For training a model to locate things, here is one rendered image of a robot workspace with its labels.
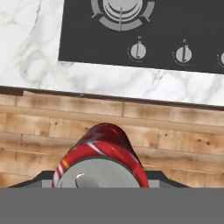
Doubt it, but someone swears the red soda can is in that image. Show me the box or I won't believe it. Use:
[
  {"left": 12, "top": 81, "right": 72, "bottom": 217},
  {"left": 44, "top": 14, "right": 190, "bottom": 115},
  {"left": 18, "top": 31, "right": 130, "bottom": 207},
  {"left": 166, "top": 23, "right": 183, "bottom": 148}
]
[{"left": 51, "top": 122, "right": 150, "bottom": 189}]

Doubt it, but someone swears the black hob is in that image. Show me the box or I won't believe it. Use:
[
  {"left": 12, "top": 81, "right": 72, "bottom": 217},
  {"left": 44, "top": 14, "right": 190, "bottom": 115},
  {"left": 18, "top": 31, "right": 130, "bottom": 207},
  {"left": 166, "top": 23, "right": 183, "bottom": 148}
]
[{"left": 58, "top": 0, "right": 224, "bottom": 75}]

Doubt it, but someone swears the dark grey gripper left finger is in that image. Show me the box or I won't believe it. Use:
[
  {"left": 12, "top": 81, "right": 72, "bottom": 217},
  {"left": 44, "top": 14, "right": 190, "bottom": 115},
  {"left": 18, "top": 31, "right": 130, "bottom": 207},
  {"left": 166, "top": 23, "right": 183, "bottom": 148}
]
[{"left": 8, "top": 171, "right": 59, "bottom": 189}]

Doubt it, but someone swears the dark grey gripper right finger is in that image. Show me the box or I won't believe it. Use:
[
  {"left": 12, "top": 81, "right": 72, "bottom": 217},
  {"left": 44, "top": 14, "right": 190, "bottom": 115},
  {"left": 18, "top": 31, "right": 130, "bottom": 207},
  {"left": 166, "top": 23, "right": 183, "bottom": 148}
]
[{"left": 144, "top": 171, "right": 191, "bottom": 189}]

